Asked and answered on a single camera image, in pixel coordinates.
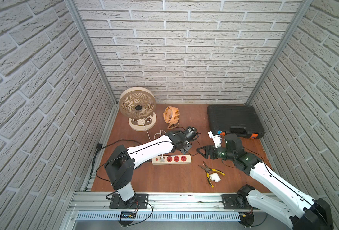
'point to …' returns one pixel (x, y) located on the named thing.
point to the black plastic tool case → (240, 120)
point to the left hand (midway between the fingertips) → (181, 139)
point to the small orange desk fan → (171, 115)
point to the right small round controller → (246, 219)
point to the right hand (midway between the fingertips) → (202, 149)
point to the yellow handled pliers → (208, 170)
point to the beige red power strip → (171, 159)
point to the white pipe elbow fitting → (214, 176)
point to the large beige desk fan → (139, 104)
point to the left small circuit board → (128, 215)
